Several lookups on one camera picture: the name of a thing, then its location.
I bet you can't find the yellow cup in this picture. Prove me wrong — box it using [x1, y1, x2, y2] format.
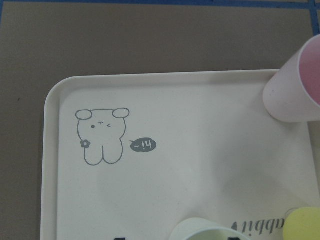
[283, 207, 320, 240]

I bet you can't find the cream plastic tray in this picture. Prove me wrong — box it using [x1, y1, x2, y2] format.
[40, 70, 320, 240]

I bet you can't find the pink cup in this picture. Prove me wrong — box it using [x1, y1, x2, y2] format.
[262, 35, 320, 123]

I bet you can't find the pale green cup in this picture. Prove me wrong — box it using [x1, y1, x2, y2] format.
[168, 217, 249, 240]

